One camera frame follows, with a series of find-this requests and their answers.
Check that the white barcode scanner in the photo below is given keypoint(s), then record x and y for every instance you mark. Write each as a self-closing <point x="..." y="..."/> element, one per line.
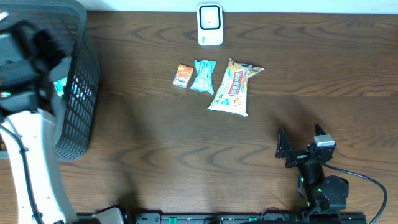
<point x="210" y="24"/>

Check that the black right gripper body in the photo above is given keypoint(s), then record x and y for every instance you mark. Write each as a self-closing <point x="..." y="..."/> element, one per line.
<point x="298" y="157"/>

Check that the green Kleenex tissue packet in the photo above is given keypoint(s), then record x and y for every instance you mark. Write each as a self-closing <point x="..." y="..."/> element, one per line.
<point x="60" y="85"/>

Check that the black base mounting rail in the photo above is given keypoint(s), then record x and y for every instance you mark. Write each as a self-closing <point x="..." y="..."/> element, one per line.
<point x="248" y="218"/>

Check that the orange tissue packet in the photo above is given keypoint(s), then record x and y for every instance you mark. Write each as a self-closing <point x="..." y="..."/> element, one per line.
<point x="183" y="76"/>

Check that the grey plastic mesh basket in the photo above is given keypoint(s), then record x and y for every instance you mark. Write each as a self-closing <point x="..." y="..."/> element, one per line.
<point x="66" y="21"/>

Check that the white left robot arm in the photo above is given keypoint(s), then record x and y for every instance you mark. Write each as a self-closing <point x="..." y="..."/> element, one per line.
<point x="46" y="115"/>

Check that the large yellow snack bag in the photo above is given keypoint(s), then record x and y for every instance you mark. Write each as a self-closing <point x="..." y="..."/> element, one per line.
<point x="231" y="96"/>

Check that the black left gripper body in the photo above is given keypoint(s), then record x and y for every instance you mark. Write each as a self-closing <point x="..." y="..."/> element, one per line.
<point x="43" y="50"/>

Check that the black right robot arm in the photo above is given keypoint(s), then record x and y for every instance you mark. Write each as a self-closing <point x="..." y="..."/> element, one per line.
<point x="324" y="195"/>

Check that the light teal snack packet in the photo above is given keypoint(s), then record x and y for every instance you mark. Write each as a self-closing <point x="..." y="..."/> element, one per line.
<point x="203" y="81"/>

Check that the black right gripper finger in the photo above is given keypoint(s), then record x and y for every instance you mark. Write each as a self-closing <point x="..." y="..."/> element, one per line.
<point x="284" y="149"/>
<point x="319" y="130"/>

